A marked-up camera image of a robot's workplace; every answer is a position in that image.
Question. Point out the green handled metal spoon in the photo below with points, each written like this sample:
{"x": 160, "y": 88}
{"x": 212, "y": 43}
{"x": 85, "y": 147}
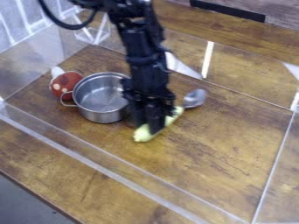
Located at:
{"x": 192, "y": 100}

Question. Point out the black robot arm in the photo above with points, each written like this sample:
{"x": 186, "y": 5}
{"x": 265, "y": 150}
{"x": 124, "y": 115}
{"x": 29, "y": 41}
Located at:
{"x": 141, "y": 34}

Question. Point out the clear acrylic enclosure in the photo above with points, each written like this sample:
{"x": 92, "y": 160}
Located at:
{"x": 221, "y": 167}

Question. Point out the black bar on table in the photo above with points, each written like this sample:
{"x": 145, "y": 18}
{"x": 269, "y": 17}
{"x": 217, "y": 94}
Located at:
{"x": 249, "y": 15}

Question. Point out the red toy mushroom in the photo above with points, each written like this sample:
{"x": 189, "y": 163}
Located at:
{"x": 62, "y": 82}

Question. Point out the small steel pot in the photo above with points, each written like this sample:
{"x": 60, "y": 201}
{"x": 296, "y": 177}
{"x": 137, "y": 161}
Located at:
{"x": 97, "y": 96}

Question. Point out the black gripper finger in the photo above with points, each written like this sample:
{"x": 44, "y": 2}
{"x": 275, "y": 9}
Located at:
{"x": 154, "y": 116}
{"x": 137, "y": 112}

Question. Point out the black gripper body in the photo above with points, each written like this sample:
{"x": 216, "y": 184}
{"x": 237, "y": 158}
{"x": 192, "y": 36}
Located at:
{"x": 146, "y": 90}

